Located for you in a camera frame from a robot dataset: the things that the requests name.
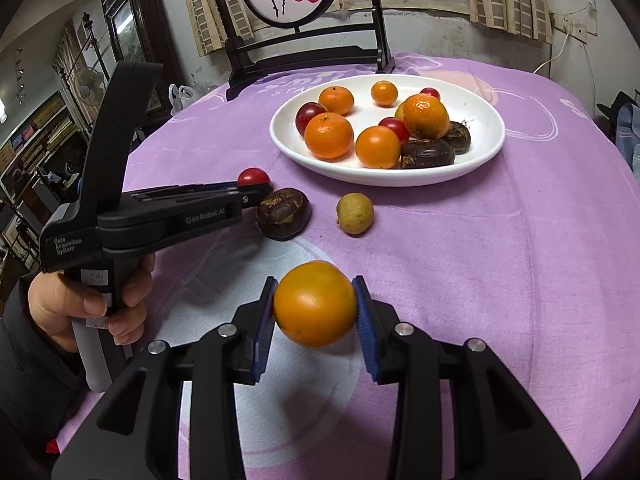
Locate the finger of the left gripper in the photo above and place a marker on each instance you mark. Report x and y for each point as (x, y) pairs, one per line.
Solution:
(191, 192)

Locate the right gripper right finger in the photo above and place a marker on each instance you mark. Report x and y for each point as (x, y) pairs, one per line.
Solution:
(499, 431)

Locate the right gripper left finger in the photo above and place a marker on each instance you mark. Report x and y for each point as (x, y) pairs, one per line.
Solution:
(133, 431)

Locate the bright red cherry tomato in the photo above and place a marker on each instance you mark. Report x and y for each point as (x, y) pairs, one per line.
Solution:
(253, 176)

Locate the dark red cherry tomato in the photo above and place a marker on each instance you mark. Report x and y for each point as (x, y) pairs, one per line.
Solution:
(305, 113)

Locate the large mandarin orange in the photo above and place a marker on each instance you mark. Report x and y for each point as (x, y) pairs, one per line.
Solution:
(329, 136)

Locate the smooth orange tomato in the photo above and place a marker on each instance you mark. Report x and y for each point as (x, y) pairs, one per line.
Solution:
(315, 305)

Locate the orange round tomato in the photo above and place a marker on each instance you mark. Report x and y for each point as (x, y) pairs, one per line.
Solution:
(378, 148)

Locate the rough skinned mandarin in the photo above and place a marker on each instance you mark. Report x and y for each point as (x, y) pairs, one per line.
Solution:
(425, 117)

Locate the person's left hand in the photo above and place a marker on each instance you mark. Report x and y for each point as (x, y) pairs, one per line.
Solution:
(54, 301)

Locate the white plastic bag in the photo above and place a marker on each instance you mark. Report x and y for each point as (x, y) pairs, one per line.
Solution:
(181, 98)

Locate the yellow green longan fruit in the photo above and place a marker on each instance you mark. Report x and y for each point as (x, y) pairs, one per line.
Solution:
(354, 213)

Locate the small mandarin orange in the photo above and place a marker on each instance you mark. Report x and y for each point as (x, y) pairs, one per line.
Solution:
(337, 99)

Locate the standing electric fan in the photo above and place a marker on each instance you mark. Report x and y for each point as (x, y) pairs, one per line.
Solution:
(89, 87)

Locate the white round plate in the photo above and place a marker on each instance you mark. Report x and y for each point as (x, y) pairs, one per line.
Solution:
(485, 125)

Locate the purple printed tablecloth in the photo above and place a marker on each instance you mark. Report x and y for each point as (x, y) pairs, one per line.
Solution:
(537, 252)

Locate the small orange tomato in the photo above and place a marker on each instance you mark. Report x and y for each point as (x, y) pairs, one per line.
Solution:
(384, 93)

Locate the yellow green tomato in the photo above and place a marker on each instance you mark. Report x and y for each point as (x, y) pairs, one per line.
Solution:
(399, 114)

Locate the dark framed mirror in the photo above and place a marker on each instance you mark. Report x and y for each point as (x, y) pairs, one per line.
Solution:
(139, 32)

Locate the small red cherry tomato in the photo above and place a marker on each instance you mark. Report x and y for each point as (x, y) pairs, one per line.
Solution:
(429, 91)

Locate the dark brown water chestnut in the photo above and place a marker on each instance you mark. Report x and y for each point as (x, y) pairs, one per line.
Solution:
(458, 137)

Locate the blue cloth pile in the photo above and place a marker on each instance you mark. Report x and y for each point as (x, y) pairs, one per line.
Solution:
(627, 136)

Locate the white wall socket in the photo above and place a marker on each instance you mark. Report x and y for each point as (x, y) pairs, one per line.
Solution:
(570, 25)

